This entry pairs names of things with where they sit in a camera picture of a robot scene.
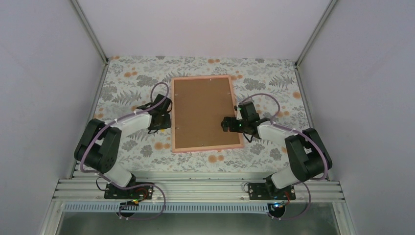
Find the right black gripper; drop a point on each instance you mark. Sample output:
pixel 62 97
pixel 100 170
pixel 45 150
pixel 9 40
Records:
pixel 226 123

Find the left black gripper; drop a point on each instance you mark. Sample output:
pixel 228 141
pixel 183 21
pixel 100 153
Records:
pixel 166 125

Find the pink picture frame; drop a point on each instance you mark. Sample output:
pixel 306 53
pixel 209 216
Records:
pixel 199 105

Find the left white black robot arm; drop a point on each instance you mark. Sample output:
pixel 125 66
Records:
pixel 99 145

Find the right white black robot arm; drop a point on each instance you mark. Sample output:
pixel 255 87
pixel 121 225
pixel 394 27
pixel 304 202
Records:
pixel 307 155

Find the floral patterned table mat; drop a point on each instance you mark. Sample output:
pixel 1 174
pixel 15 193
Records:
pixel 272 83

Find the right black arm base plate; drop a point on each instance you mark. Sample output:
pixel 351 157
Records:
pixel 267 191

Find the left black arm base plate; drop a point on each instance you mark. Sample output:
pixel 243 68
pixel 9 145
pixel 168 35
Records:
pixel 129 193

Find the aluminium rail base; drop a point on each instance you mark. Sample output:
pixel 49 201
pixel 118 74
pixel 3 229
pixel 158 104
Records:
pixel 190 192

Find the right aluminium corner post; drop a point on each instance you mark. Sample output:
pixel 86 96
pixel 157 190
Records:
pixel 331 5

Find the aluminium corner post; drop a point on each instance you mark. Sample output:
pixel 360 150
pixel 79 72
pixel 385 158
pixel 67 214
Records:
pixel 89 30
pixel 331 5

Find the left aluminium corner post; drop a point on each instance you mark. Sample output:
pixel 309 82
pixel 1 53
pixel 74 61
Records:
pixel 89 30

